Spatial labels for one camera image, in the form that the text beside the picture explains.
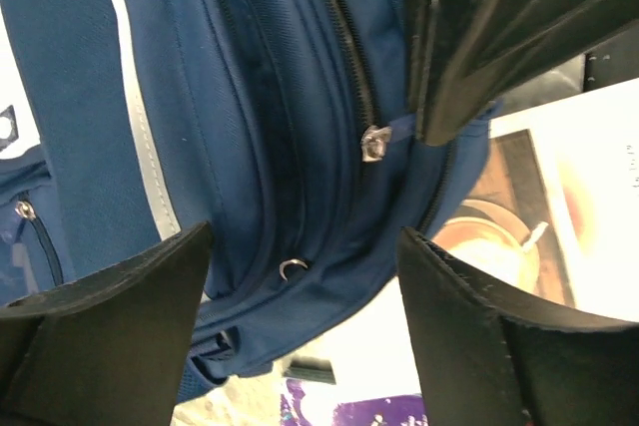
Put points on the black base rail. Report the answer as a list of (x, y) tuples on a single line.
[(615, 61)]

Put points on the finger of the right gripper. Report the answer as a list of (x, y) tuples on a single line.
[(512, 41), (434, 30)]

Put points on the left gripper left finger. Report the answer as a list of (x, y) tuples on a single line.
[(110, 348)]

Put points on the navy blue student backpack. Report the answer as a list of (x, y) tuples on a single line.
[(281, 123)]

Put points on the white coffee cover book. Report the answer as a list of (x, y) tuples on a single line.
[(555, 210)]

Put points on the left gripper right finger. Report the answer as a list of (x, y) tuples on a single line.
[(488, 353)]

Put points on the purple paperback book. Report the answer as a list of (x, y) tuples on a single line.
[(315, 404)]

